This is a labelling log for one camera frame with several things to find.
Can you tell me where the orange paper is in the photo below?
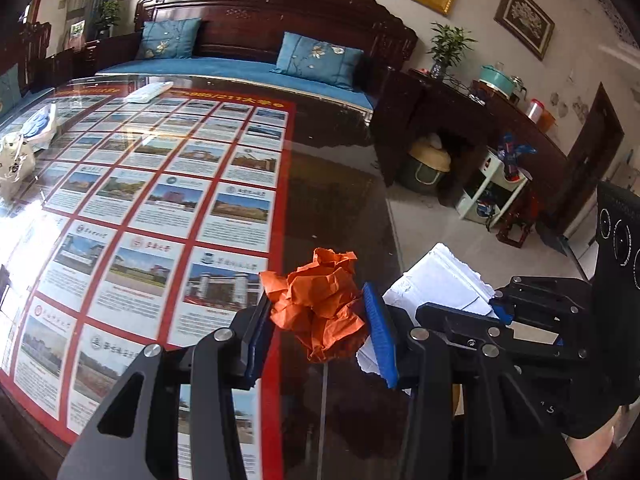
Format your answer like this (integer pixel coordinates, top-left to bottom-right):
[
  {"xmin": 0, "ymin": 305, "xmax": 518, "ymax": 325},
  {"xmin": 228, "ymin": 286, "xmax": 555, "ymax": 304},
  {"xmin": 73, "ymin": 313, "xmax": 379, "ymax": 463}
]
[{"xmin": 259, "ymin": 247, "xmax": 369, "ymax": 363}]

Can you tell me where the wooden coffee table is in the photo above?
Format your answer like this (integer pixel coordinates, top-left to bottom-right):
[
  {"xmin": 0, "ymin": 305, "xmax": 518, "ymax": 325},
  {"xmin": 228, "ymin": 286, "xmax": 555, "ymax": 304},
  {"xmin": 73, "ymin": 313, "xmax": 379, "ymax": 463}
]
[{"xmin": 0, "ymin": 74, "xmax": 417, "ymax": 480}]

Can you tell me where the wooden armchair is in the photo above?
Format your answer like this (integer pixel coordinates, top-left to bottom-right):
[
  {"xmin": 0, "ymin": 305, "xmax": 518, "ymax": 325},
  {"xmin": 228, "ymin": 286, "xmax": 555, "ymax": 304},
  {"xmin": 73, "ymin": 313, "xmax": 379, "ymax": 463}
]
[{"xmin": 0, "ymin": 22, "xmax": 51, "ymax": 116}]

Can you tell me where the white small shelf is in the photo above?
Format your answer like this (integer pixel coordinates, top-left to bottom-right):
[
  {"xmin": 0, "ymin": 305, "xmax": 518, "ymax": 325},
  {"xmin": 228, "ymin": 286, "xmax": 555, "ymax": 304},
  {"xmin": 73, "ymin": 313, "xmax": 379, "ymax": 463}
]
[{"xmin": 456, "ymin": 148, "xmax": 530, "ymax": 231}]

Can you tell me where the small dark framed picture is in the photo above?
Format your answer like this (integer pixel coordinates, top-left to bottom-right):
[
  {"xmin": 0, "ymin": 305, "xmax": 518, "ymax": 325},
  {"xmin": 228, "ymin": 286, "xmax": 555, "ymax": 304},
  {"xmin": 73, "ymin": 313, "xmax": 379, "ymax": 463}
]
[{"xmin": 494, "ymin": 0, "xmax": 554, "ymax": 61}]

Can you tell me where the blue sofa cushion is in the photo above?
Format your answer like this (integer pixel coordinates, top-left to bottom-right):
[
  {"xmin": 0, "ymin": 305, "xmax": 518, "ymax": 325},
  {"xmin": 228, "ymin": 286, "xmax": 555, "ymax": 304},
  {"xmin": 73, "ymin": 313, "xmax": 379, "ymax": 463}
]
[
  {"xmin": 136, "ymin": 18, "xmax": 201, "ymax": 61},
  {"xmin": 273, "ymin": 32, "xmax": 363, "ymax": 90}
]

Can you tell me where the wooden side cabinet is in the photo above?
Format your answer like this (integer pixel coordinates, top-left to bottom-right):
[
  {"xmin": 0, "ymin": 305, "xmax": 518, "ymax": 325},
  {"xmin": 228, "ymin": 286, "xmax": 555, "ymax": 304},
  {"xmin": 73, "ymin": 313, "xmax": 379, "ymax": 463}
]
[{"xmin": 369, "ymin": 70, "xmax": 570, "ymax": 233}]

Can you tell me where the potted bamboo plant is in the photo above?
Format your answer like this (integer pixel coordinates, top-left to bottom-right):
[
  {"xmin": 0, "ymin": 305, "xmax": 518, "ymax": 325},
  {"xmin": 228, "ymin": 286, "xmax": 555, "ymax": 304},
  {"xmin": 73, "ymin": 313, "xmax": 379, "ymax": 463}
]
[{"xmin": 427, "ymin": 22, "xmax": 476, "ymax": 80}]

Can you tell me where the long wooden sofa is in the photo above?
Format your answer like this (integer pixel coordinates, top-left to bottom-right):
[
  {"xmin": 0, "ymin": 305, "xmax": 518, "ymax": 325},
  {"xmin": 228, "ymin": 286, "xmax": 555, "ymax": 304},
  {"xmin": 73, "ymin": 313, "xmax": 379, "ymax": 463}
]
[{"xmin": 84, "ymin": 0, "xmax": 418, "ymax": 112}]

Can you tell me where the white paper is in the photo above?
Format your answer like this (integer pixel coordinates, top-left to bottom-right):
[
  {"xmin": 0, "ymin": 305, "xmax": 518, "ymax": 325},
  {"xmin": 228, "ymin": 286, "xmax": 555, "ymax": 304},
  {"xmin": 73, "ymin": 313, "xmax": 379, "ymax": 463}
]
[{"xmin": 362, "ymin": 243, "xmax": 559, "ymax": 344}]

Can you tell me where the person right hand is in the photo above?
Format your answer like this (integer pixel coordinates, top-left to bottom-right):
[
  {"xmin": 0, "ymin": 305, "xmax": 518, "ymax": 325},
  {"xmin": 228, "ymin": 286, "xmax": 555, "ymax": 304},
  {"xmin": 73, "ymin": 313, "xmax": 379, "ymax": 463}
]
[{"xmin": 566, "ymin": 408, "xmax": 622, "ymax": 479}]

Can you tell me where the teal pot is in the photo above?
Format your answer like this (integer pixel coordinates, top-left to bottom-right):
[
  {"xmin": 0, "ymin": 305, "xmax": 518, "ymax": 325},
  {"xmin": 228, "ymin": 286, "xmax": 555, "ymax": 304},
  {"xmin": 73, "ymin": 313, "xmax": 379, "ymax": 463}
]
[{"xmin": 478, "ymin": 65, "xmax": 515, "ymax": 98}]

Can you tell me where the blue white plastic bag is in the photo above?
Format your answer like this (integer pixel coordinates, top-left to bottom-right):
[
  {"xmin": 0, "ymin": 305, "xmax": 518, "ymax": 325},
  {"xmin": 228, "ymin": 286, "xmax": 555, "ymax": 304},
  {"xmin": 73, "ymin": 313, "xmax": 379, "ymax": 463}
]
[{"xmin": 21, "ymin": 103, "xmax": 58, "ymax": 152}]

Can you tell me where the corner potted plant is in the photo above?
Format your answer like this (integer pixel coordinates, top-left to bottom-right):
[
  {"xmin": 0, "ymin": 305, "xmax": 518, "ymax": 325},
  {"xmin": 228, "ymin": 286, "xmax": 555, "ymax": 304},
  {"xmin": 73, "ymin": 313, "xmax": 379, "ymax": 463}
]
[{"xmin": 94, "ymin": 0, "xmax": 126, "ymax": 39}]

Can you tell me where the left blue sofa cushion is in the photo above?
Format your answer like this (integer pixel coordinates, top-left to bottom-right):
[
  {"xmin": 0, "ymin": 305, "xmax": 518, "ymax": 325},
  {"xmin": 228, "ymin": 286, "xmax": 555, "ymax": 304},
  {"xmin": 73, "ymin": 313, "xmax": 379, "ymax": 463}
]
[{"xmin": 136, "ymin": 18, "xmax": 201, "ymax": 61}]

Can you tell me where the right blue sofa cushion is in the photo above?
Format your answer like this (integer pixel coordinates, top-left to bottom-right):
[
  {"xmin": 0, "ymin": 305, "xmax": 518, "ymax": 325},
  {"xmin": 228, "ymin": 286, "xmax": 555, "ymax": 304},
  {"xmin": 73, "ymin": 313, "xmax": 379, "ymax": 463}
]
[{"xmin": 273, "ymin": 32, "xmax": 363, "ymax": 90}]

